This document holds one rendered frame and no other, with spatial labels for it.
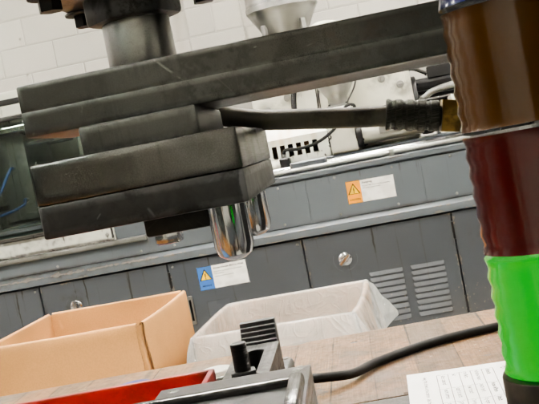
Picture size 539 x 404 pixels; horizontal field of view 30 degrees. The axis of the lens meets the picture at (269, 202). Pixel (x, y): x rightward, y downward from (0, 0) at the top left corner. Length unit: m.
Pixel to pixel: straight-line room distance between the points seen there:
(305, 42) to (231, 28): 6.54
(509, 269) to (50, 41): 7.18
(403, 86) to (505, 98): 5.31
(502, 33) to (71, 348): 2.64
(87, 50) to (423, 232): 3.26
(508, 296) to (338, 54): 0.24
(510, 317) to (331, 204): 4.73
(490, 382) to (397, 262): 4.18
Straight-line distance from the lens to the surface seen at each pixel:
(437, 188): 4.99
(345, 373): 0.93
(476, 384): 0.86
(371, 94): 5.58
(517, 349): 0.29
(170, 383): 0.83
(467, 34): 0.28
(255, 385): 0.61
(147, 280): 5.21
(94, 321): 3.42
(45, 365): 2.91
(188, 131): 0.49
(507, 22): 0.27
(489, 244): 0.28
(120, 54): 0.53
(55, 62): 7.40
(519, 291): 0.28
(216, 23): 7.05
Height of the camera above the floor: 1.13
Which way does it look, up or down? 3 degrees down
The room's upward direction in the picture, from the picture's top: 11 degrees counter-clockwise
